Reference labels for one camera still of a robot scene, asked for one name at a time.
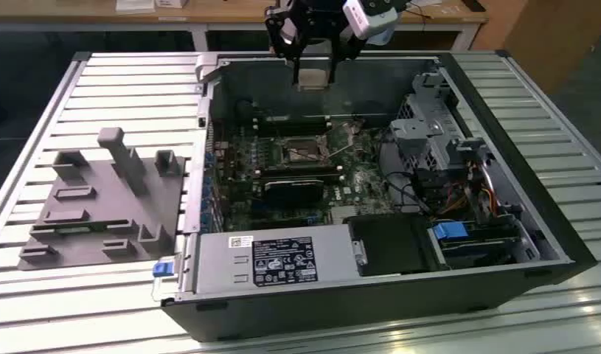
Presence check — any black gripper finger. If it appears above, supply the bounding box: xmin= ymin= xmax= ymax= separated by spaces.
xmin=263 ymin=4 xmax=303 ymax=86
xmin=327 ymin=21 xmax=367 ymax=85

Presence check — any silver CPU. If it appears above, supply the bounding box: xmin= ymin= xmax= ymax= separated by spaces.
xmin=298 ymin=67 xmax=327 ymax=91

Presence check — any metal socket cover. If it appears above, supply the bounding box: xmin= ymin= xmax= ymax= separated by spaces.
xmin=281 ymin=135 xmax=329 ymax=166

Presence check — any CPU socket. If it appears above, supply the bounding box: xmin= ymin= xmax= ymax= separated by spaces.
xmin=278 ymin=136 xmax=333 ymax=167

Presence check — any metal drive cage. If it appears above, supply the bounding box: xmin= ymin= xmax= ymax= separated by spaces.
xmin=387 ymin=72 xmax=487 ymax=173

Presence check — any green motherboard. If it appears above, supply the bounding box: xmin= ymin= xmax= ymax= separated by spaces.
xmin=207 ymin=110 xmax=399 ymax=232

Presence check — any wooden desk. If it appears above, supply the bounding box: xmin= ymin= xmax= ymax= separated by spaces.
xmin=0 ymin=0 xmax=490 ymax=52

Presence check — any black graphics card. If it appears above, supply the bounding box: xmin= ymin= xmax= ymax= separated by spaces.
xmin=261 ymin=178 xmax=326 ymax=207

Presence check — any wooden cabinet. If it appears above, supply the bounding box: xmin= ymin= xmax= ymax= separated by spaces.
xmin=471 ymin=0 xmax=601 ymax=95

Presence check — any silver chipset heatsink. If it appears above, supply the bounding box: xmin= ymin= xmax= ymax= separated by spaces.
xmin=330 ymin=205 xmax=361 ymax=223

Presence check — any hard disk in blue carrier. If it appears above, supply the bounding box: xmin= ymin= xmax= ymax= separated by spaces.
xmin=426 ymin=220 xmax=525 ymax=270

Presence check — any grey parts rack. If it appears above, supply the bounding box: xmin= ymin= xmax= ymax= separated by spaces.
xmin=14 ymin=127 xmax=193 ymax=272

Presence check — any silver power supply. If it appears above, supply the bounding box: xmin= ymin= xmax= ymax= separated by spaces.
xmin=178 ymin=224 xmax=367 ymax=296

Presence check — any blue case latch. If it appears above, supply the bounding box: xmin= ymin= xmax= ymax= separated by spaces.
xmin=151 ymin=260 xmax=175 ymax=278

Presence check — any black PC case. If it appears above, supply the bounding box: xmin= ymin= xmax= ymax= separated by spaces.
xmin=151 ymin=49 xmax=599 ymax=342

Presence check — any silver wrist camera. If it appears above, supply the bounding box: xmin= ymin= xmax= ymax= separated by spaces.
xmin=339 ymin=0 xmax=399 ymax=41

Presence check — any grey plastic bracket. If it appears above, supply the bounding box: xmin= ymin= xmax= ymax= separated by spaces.
xmin=454 ymin=136 xmax=490 ymax=163

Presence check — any black wire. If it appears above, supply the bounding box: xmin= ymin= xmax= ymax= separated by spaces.
xmin=381 ymin=170 xmax=437 ymax=218

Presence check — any coloured power wire bundle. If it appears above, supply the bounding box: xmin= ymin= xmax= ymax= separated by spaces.
xmin=437 ymin=176 xmax=497 ymax=218

